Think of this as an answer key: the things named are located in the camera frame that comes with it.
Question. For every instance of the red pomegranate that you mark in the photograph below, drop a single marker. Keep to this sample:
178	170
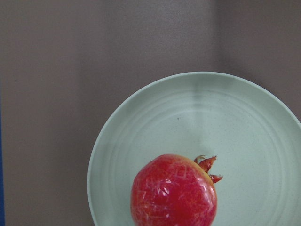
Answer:
173	190

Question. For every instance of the green plate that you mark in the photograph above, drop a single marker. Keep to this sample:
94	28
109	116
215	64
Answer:
255	137

